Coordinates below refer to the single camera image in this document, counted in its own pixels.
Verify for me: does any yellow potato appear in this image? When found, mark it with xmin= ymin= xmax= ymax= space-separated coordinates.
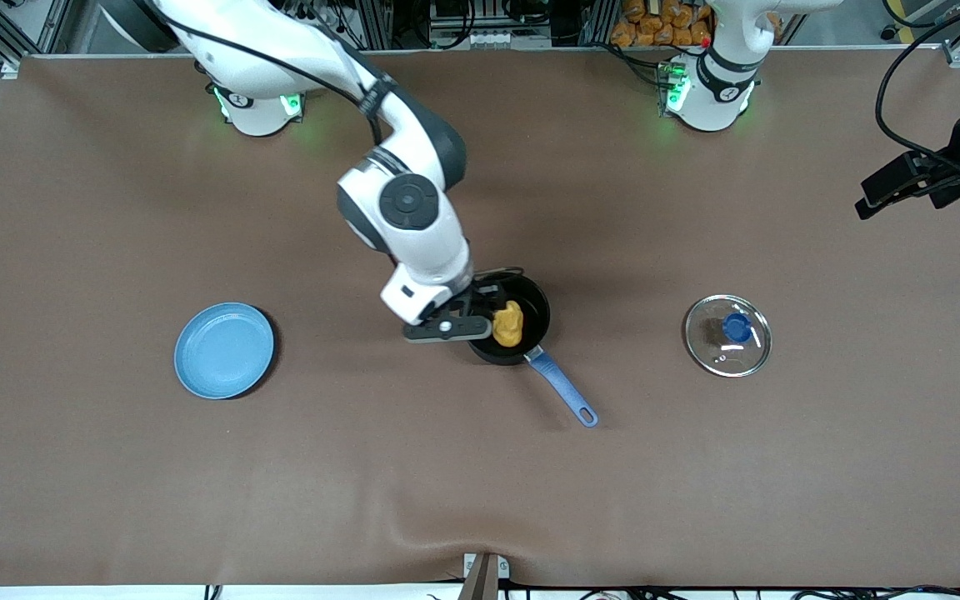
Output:
xmin=492 ymin=300 xmax=526 ymax=349

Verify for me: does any glass lid blue knob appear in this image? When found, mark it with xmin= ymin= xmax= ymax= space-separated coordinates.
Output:
xmin=683 ymin=294 xmax=773 ymax=378

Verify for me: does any brown table mat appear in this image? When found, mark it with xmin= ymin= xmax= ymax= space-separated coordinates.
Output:
xmin=0 ymin=46 xmax=960 ymax=588

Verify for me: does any blue round plate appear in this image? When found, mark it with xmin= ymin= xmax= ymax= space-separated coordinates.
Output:
xmin=174 ymin=302 xmax=276 ymax=400

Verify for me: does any white terminal block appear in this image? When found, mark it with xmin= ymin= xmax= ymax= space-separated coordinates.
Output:
xmin=430 ymin=28 xmax=553 ymax=50

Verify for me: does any bag of orange snacks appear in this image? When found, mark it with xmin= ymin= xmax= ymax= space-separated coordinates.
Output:
xmin=611 ymin=0 xmax=783 ymax=48

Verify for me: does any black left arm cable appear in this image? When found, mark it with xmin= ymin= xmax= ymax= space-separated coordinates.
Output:
xmin=875 ymin=0 xmax=960 ymax=180

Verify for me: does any black pot blue handle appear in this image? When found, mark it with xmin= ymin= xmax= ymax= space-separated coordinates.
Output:
xmin=467 ymin=271 xmax=600 ymax=428

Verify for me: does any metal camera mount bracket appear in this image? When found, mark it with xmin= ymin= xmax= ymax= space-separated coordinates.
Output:
xmin=462 ymin=552 xmax=511 ymax=600

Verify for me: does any aluminium frame post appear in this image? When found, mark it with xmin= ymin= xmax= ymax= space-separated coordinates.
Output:
xmin=584 ymin=0 xmax=619 ymax=47
xmin=355 ymin=0 xmax=394 ymax=51

